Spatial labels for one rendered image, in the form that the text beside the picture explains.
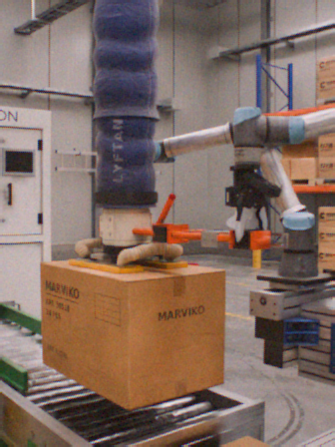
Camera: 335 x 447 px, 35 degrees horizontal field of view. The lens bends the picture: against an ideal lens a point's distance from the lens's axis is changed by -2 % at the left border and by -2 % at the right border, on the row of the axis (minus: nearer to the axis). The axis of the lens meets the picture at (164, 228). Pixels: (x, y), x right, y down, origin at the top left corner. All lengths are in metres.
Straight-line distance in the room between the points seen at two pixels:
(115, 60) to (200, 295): 0.84
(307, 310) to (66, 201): 9.75
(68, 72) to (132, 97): 9.96
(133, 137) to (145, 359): 0.73
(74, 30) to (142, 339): 10.75
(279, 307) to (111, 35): 1.10
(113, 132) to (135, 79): 0.19
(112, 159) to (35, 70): 9.65
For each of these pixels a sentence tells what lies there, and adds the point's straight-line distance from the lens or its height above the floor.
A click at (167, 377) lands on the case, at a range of 1.77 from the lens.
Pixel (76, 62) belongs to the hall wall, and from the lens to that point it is 11.97.
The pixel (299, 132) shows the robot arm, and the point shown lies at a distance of 1.52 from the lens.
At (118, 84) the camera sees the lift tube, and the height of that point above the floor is 1.70.
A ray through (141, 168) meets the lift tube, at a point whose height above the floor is 1.42.
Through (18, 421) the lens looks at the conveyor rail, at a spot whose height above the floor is 0.53.
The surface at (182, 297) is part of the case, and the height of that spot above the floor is 1.01.
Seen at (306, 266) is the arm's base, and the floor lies 1.08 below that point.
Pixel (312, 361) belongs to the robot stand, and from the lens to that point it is 2.05.
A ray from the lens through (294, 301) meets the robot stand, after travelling 1.99.
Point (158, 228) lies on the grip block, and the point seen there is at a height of 1.23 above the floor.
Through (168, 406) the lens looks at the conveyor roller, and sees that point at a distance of 2.14.
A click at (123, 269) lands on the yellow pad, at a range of 1.76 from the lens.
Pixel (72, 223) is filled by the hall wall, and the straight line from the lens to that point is 11.58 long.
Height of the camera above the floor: 1.31
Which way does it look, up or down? 3 degrees down
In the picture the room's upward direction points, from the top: straight up
